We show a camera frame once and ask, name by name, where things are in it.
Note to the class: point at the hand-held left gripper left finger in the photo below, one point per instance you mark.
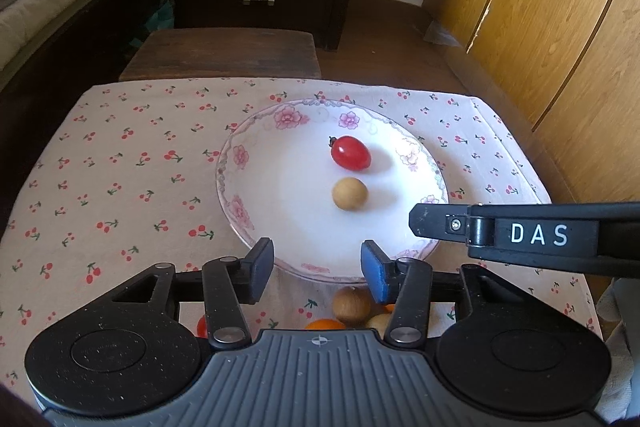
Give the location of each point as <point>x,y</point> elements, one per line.
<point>264,268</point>

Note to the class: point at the brown wooden stool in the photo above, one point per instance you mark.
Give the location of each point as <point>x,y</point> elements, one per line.
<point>225,52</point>

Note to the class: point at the orange mandarin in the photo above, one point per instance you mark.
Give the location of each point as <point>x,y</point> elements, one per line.
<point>325,324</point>
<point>389,307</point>

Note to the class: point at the dark wooden bed frame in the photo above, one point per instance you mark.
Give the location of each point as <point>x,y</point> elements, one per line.
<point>75,67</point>

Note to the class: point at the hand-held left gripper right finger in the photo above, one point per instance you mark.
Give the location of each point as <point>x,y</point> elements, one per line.
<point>375,273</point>

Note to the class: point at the cherry print tablecloth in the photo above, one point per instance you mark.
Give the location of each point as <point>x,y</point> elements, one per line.
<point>125,187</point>

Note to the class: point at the white cloth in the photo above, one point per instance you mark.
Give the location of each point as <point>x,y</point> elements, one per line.
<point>617,347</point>

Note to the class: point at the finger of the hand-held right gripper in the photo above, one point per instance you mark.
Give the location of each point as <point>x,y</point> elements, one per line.
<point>440,221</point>

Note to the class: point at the clear plastic bag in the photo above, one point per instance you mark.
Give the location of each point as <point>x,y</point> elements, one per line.
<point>442,34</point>

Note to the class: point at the light wooden wardrobe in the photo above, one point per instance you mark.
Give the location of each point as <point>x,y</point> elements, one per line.
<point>550,32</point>

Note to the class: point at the tan longan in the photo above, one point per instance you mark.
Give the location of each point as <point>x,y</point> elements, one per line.
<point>350,193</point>
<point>352,305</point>
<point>378,324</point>

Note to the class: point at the white floral plate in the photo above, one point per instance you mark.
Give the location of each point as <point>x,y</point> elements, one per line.
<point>300,207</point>

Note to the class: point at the teal plastic bag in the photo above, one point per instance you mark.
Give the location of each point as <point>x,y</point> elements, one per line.
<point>162,14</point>

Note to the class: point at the red cherry tomato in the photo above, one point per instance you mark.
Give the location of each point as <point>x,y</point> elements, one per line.
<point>201,326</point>
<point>351,152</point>

